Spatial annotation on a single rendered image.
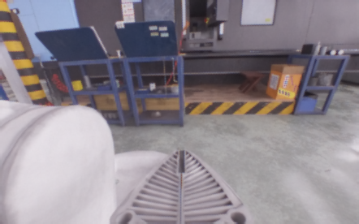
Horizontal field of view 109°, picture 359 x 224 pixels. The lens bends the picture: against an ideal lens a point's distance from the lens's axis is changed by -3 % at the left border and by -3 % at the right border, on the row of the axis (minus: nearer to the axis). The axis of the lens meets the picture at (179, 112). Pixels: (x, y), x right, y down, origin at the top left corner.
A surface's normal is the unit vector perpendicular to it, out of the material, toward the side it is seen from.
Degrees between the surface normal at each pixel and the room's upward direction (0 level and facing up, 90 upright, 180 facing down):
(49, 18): 87
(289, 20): 87
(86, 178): 90
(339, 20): 87
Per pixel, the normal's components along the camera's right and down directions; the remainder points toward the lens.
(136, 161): -0.03, 0.07
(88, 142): 1.00, -0.03
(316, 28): -0.07, 0.36
